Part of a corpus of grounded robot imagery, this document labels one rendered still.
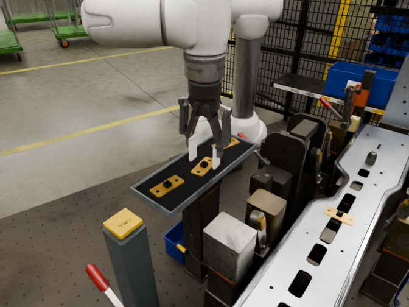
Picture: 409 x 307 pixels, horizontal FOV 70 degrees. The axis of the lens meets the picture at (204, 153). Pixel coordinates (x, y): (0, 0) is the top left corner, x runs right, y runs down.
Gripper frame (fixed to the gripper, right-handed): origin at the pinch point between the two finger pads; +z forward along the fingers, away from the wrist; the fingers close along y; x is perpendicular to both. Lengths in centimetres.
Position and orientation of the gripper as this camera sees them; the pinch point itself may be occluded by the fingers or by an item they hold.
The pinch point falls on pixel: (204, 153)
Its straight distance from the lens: 75.8
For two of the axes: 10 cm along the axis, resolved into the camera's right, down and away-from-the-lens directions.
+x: 5.0, -4.9, 7.2
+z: 0.0, 8.3, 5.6
